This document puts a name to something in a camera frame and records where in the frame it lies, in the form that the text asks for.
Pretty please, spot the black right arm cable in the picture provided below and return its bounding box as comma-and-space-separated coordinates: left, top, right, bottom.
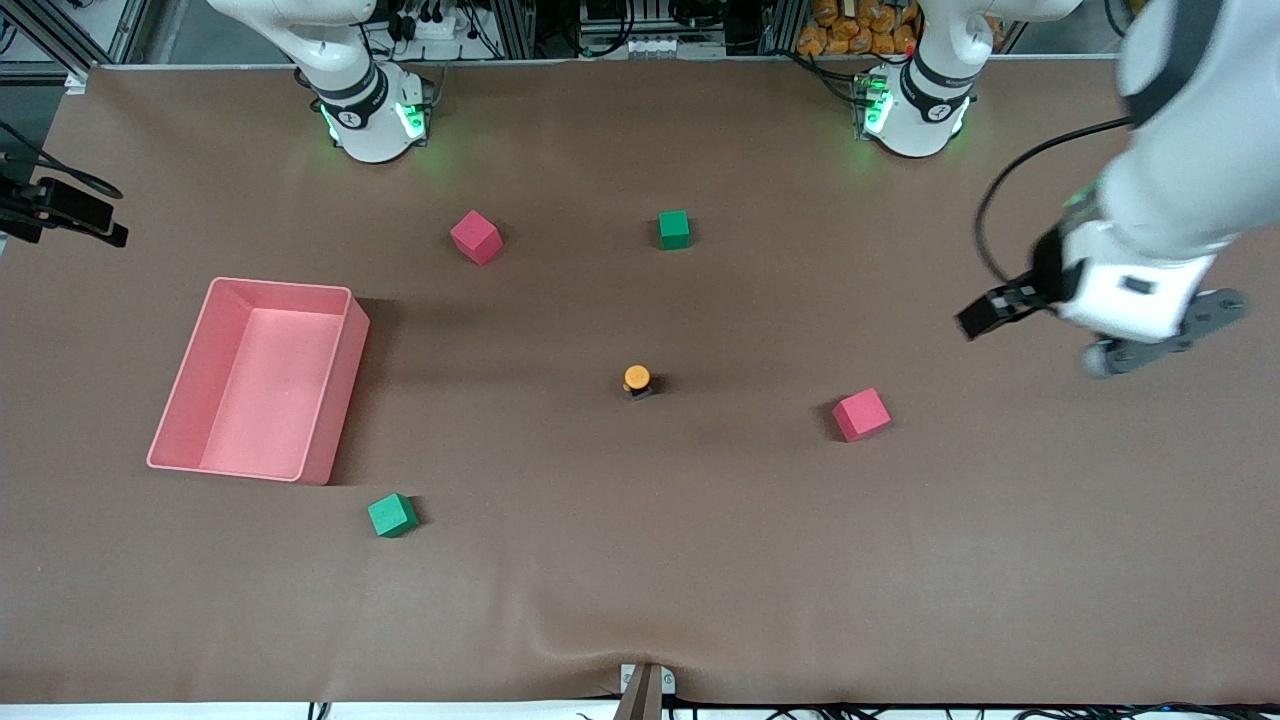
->
0, 120, 123, 199

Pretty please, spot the pink plastic bin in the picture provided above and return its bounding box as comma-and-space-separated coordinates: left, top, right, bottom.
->
146, 276, 371, 486

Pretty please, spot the white power strip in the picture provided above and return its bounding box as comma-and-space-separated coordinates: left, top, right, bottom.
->
370, 8, 501, 61

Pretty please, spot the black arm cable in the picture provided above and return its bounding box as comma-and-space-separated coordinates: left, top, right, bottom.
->
0, 120, 123, 199
975, 115, 1136, 286

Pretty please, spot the brown mounting bar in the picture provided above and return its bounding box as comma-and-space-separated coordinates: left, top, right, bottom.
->
612, 666, 664, 720

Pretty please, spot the aluminium frame profile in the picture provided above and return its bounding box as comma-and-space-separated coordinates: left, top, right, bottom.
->
0, 0, 151, 81

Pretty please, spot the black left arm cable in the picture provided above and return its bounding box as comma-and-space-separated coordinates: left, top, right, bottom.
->
975, 115, 1136, 286

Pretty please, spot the orange packets pile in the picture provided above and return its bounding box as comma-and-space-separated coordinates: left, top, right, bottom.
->
797, 0, 921, 58

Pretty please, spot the white terminal block row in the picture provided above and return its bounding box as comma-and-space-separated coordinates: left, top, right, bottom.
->
578, 36, 728, 59

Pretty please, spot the brown table mat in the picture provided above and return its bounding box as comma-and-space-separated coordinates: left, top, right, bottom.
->
0, 55, 1280, 706

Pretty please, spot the red foam cube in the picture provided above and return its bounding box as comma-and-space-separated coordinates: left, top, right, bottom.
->
831, 387, 893, 444
449, 209, 504, 267

